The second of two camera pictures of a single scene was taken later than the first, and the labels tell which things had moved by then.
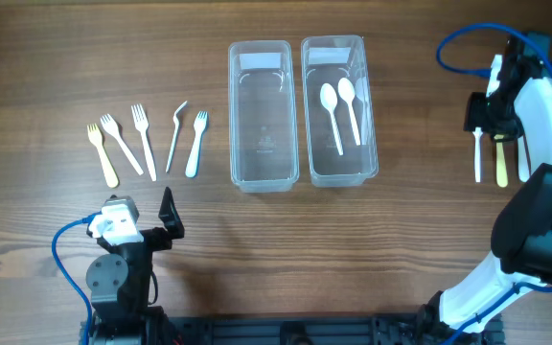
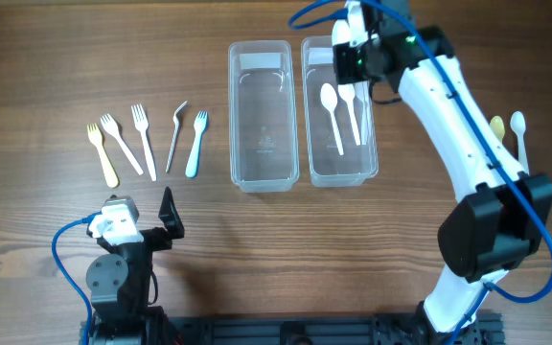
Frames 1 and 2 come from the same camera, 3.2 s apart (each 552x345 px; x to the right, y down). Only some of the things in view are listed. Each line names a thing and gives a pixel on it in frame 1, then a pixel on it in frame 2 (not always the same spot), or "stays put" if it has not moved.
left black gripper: [162, 240] stays put
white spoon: [347, 93] stays put
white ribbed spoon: [330, 100] stays put
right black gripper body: [491, 115] to [355, 63]
